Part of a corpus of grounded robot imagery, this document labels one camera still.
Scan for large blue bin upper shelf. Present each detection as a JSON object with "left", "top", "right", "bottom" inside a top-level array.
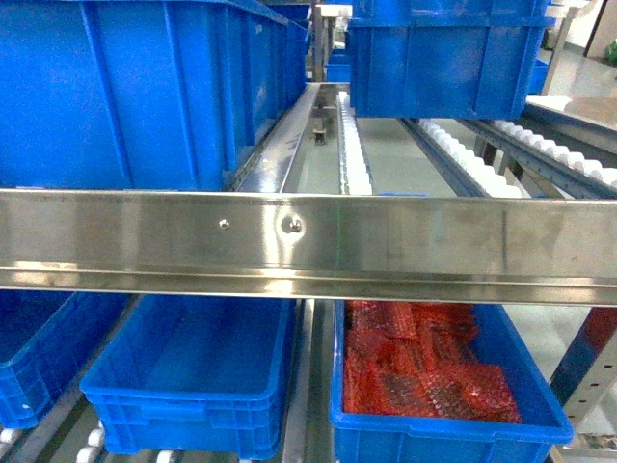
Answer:
[{"left": 1, "top": 1, "right": 308, "bottom": 190}]

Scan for blue bin front left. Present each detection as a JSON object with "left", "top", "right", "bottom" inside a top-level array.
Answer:
[{"left": 1, "top": 289, "right": 130, "bottom": 429}]

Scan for empty blue bin front middle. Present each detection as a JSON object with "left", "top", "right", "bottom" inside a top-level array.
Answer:
[{"left": 81, "top": 295, "right": 296, "bottom": 460}]

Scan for red bubble wrap bags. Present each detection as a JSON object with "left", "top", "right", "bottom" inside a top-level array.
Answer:
[{"left": 342, "top": 300, "right": 522, "bottom": 423}]

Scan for blue bin upper shelf right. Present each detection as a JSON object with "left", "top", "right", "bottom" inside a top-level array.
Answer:
[{"left": 348, "top": 0, "right": 554, "bottom": 120}]

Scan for stainless steel flow rack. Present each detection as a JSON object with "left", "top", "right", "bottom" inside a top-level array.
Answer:
[{"left": 1, "top": 54, "right": 616, "bottom": 462}]

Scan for blue bin with red wrap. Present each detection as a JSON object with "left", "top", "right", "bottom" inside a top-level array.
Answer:
[{"left": 330, "top": 300, "right": 575, "bottom": 462}]

